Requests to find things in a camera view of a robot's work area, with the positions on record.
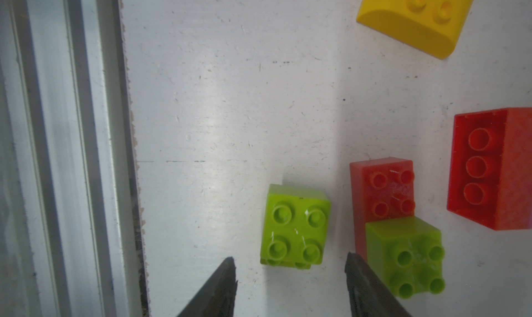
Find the small red lego brick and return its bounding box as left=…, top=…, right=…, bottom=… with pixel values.
left=349, top=157, right=416, bottom=260

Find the yellow long lego brick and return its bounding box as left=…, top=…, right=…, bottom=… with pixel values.
left=356, top=0, right=473, bottom=60

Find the green lego brick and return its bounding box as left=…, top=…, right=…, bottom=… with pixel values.
left=365, top=217, right=446, bottom=299
left=260, top=184, right=331, bottom=269

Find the red long lego brick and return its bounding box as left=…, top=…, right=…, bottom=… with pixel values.
left=447, top=108, right=531, bottom=230

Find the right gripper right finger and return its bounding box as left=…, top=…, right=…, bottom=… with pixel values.
left=344, top=252, right=411, bottom=317

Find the green lego brick front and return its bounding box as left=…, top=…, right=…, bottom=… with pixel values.
left=260, top=184, right=331, bottom=269

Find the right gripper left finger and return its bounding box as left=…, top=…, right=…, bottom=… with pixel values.
left=178, top=257, right=238, bottom=317

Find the aluminium front rail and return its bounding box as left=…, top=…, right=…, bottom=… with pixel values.
left=1, top=0, right=142, bottom=316

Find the green lego brick back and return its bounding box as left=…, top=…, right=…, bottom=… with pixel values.
left=365, top=217, right=446, bottom=299

